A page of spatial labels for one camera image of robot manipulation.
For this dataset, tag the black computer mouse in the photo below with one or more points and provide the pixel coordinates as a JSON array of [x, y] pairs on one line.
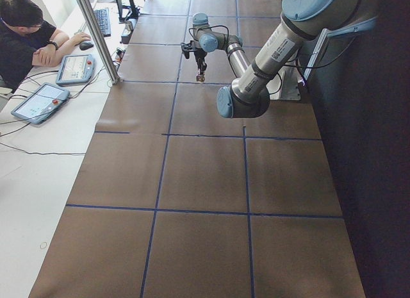
[[85, 45]]

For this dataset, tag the white brass PPR valve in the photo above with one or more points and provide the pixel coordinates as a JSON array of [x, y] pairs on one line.
[[200, 78]]

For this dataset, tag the far teach pendant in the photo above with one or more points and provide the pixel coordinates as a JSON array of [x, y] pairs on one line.
[[75, 70]]

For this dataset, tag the seated man black shirt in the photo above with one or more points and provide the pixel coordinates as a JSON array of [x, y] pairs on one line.
[[28, 41]]

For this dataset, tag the black monitor stand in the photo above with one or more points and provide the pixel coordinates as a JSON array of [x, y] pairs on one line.
[[127, 11]]

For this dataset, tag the aluminium frame post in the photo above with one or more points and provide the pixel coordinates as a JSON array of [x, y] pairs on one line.
[[99, 41]]

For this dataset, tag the black keyboard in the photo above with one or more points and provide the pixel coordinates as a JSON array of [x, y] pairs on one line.
[[102, 17]]

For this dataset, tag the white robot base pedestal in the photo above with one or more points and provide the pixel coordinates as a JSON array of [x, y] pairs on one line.
[[289, 90]]

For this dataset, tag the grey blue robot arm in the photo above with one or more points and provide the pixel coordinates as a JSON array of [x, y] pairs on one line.
[[301, 20], [205, 40]]

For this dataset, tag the near teach pendant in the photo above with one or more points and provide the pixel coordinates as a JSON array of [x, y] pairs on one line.
[[43, 103]]

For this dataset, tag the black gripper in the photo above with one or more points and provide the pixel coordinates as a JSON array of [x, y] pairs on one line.
[[200, 56]]

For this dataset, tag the teach pendant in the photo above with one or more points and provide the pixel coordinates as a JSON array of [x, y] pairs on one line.
[[43, 103], [75, 70]]

